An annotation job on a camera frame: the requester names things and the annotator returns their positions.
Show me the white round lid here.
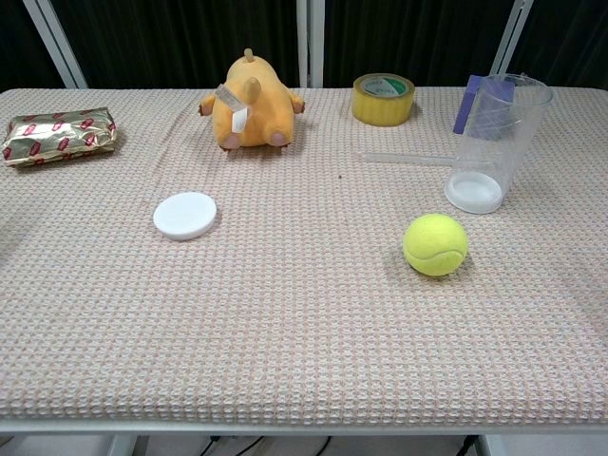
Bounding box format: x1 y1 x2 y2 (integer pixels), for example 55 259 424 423
152 191 219 242

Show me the yellow tennis ball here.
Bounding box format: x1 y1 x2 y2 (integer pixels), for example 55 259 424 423
402 213 469 277

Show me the clear plastic rod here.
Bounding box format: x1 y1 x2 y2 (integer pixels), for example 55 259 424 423
364 151 458 167

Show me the orange plush toy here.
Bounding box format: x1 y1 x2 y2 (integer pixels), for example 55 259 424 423
198 48 306 153

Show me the pink woven tablecloth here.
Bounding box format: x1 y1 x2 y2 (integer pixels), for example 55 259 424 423
0 86 608 422

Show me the grey metal table frame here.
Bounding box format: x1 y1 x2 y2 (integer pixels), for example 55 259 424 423
0 418 608 456

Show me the transparent plastic cylinder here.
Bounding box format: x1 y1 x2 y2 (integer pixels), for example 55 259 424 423
444 72 555 216

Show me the gold foil snack package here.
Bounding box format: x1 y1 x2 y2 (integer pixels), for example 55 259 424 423
2 107 118 169

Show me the grey metal frame post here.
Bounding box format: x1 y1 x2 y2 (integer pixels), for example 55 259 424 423
488 0 536 77
294 0 326 88
22 0 89 89

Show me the yellow packing tape roll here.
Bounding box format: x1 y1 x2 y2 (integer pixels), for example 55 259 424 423
351 73 416 127

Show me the purple foam cube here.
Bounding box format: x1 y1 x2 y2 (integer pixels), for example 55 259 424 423
452 74 517 142

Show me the black curtain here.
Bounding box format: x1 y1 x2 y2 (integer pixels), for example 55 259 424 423
0 0 608 91

